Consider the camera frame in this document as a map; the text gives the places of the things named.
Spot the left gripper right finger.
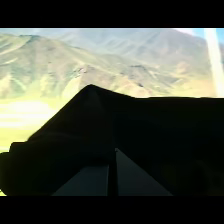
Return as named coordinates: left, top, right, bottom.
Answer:
left=115, top=147, right=173, bottom=197

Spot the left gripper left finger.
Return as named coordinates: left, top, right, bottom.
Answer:
left=52, top=163, right=110, bottom=197

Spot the black garment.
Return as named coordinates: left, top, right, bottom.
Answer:
left=0, top=83, right=224, bottom=197

